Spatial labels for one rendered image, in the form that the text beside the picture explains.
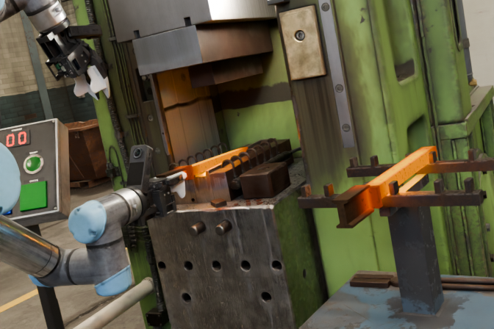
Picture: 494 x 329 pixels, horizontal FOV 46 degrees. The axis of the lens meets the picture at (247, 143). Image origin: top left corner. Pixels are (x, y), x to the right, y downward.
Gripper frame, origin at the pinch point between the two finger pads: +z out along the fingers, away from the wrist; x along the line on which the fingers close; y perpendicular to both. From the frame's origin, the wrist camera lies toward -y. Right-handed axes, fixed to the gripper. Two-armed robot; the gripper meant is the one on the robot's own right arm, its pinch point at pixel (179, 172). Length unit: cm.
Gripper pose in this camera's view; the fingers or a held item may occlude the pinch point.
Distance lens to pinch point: 144.5
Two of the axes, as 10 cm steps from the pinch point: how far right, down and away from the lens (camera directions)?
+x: 8.7, -1.1, -4.8
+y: 1.8, 9.8, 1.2
